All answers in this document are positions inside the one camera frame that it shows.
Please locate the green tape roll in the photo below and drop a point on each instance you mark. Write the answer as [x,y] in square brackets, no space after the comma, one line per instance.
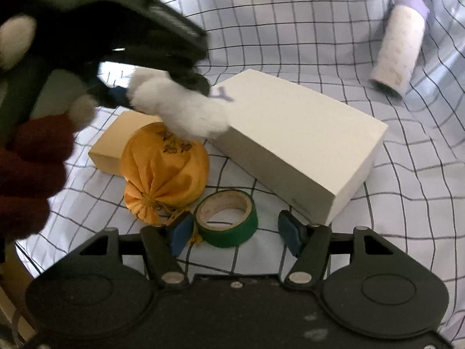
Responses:
[232,232]

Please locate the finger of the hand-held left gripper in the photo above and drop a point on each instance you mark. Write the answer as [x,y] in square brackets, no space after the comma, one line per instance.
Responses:
[156,25]
[116,96]

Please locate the yellow box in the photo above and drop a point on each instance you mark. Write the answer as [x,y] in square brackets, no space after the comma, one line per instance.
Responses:
[112,141]

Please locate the large white box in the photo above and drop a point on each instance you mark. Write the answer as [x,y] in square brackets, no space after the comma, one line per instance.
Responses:
[298,134]

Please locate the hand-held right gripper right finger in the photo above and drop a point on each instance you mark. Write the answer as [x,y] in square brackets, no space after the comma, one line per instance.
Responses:
[290,231]

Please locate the person's left hand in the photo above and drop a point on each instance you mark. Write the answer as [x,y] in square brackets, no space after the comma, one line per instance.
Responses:
[29,174]

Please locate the blue checked blanket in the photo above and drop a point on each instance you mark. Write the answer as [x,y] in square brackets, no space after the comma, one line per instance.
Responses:
[399,189]

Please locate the white plush toy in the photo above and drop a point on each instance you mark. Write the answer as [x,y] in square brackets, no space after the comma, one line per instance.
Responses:
[181,109]

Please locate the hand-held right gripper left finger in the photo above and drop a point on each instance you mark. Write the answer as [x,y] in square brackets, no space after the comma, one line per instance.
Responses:
[180,231]

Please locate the white bottle with purple cap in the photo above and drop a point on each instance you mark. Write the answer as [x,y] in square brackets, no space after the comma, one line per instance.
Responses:
[396,51]

